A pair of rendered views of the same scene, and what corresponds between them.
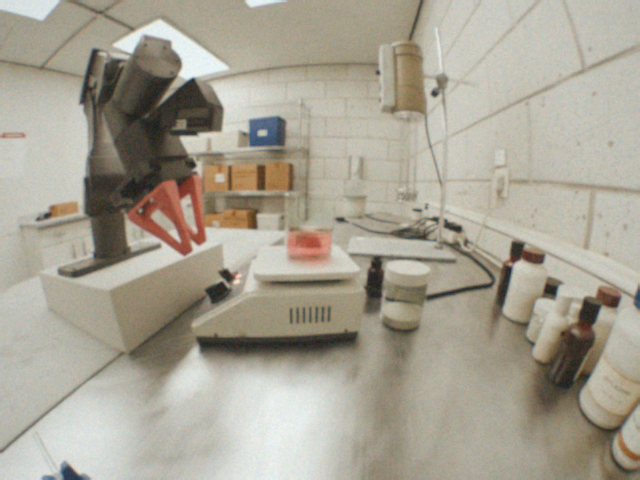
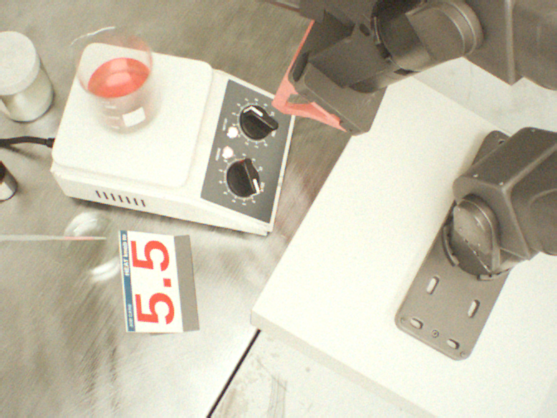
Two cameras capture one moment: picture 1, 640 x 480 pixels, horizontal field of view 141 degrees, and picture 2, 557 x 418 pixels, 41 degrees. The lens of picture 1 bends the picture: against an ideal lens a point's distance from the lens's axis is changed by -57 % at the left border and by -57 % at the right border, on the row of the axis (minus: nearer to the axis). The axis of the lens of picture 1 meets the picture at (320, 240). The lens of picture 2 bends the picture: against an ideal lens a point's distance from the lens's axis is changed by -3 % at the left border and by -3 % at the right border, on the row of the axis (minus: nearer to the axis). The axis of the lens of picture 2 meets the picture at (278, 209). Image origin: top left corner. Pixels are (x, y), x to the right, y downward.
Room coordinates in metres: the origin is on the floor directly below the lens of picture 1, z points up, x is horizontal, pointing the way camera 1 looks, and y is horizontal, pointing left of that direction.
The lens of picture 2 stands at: (0.54, 0.21, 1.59)
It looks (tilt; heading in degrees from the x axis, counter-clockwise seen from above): 72 degrees down; 192
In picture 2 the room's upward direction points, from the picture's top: 9 degrees clockwise
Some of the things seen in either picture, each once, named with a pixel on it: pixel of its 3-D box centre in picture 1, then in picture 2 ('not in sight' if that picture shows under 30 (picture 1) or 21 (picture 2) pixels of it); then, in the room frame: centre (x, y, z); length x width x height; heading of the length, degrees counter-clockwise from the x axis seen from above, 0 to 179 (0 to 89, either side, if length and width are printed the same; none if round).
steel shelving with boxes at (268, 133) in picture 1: (239, 194); not in sight; (2.69, 0.87, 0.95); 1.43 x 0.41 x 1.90; 81
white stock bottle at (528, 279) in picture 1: (527, 284); not in sight; (0.29, -0.32, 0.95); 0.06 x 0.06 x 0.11
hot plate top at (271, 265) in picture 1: (303, 260); (133, 113); (0.32, 0.02, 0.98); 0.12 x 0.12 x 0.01; 10
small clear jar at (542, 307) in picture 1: (544, 322); not in sight; (0.22, -0.31, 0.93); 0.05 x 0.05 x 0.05
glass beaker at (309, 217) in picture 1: (311, 227); (117, 85); (0.31, 0.01, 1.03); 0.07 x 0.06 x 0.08; 88
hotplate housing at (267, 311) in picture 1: (283, 292); (167, 138); (0.31, 0.05, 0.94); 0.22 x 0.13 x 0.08; 100
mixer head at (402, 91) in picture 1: (400, 81); not in sight; (0.71, -0.22, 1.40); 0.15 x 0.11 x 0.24; 81
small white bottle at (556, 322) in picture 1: (555, 327); not in sight; (0.18, -0.28, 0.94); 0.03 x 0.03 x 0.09
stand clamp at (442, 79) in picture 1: (438, 85); not in sight; (0.73, -0.35, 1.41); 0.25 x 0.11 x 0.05; 81
